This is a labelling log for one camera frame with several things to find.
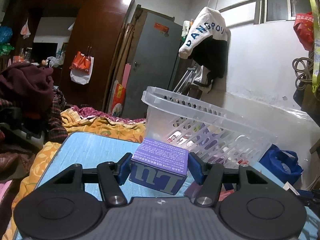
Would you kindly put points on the white black hanging jacket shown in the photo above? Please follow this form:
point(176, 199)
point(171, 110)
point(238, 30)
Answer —
point(207, 43)

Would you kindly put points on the maroon clothes pile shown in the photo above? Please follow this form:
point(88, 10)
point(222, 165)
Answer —
point(31, 105)

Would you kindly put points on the dark red wooden wardrobe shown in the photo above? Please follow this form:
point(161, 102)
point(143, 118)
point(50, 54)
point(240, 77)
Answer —
point(97, 30)

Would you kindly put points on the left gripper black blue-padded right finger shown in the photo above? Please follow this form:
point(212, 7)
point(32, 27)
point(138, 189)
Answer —
point(212, 176)

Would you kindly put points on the grey metal door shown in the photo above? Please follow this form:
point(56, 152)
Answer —
point(153, 63)

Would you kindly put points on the clear plastic perforated basket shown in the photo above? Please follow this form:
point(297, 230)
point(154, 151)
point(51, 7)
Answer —
point(216, 135)

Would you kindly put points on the blue plastic bag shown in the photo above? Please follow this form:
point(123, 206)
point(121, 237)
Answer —
point(283, 164)

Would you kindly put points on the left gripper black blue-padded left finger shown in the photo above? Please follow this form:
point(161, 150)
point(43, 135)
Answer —
point(69, 184)

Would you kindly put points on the purple cardboard box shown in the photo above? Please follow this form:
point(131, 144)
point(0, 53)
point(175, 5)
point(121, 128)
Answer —
point(159, 166)

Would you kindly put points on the red white hanging bag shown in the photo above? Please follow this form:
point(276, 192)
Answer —
point(81, 68)

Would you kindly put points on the metal crutches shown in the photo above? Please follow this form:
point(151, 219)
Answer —
point(186, 79)

